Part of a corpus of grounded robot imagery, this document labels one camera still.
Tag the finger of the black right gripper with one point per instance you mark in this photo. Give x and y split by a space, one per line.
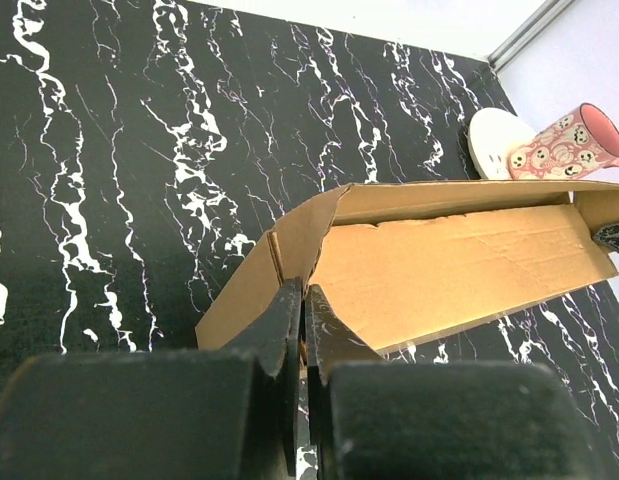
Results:
608 236

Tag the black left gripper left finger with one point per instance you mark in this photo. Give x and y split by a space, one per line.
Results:
170 414

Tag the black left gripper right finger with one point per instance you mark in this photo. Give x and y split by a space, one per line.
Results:
375 419

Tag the brown cardboard box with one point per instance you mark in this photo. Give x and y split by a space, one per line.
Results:
405 264

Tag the pink patterned mug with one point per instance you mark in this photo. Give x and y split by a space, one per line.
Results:
578 144

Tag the cream pink floral plate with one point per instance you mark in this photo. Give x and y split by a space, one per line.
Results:
492 135

